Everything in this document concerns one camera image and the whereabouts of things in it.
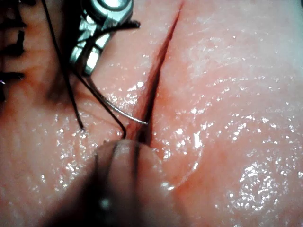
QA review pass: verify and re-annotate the right arm needle driver jaw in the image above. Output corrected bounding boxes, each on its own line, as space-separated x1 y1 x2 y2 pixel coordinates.
82 32 112 77
70 19 97 69

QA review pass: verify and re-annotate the right arm needle driver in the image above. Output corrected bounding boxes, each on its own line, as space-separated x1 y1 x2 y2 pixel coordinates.
80 0 134 33

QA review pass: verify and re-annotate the black thread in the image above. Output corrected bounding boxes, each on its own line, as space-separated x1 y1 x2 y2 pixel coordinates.
40 0 141 139

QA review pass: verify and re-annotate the curved steel needle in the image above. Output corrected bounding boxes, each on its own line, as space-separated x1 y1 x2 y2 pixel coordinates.
86 75 149 125

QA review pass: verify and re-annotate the black stitching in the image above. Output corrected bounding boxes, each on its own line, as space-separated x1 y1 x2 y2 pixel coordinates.
0 0 28 104

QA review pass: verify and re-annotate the tissue pad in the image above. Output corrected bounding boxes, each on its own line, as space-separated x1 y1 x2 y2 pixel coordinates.
0 0 303 227

